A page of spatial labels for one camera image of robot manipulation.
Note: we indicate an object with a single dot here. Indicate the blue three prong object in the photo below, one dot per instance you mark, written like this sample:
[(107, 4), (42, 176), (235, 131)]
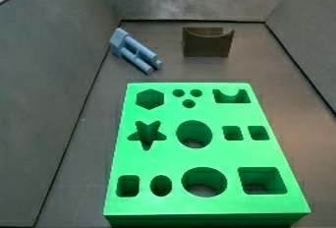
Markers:
[(127, 48)]

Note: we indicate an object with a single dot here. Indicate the green shape sorting block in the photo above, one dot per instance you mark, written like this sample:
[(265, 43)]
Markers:
[(198, 161)]

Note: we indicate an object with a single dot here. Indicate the dark curved fixture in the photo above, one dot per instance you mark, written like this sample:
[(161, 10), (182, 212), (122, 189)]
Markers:
[(207, 42)]

